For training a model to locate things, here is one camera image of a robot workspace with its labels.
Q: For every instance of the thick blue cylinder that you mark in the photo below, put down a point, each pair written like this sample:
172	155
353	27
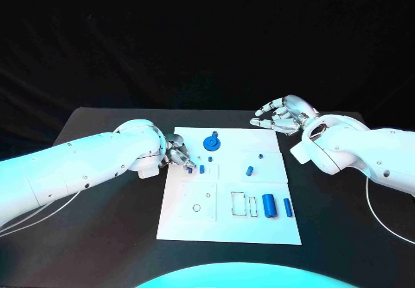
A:
270	205

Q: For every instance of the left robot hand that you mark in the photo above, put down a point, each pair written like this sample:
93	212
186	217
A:
176	153

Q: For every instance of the blue gear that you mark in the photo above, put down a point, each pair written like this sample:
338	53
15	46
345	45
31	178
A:
212	143

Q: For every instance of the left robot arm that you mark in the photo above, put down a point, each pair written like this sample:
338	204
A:
81	162

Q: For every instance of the long thin blue cylinder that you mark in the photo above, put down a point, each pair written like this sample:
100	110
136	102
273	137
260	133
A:
287	207

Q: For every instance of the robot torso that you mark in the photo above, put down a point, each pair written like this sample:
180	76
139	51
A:
247	276

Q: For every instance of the white task board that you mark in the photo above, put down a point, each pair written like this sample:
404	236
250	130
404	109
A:
227	229

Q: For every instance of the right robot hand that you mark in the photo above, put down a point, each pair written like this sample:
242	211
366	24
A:
296	108

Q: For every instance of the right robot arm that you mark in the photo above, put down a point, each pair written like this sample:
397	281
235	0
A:
356	148

